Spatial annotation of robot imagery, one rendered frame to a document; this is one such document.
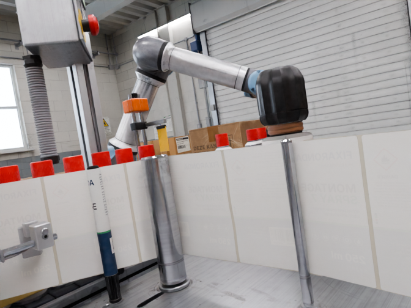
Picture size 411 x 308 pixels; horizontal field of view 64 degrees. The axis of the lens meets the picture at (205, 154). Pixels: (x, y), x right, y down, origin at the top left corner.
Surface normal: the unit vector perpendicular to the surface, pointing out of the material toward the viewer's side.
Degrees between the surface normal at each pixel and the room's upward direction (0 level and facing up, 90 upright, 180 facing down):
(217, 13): 90
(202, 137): 90
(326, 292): 0
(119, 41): 90
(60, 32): 90
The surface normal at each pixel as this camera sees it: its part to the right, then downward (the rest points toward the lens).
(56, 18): 0.22, 0.02
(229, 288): -0.15, -0.99
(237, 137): -0.58, 0.13
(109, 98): 0.80, -0.09
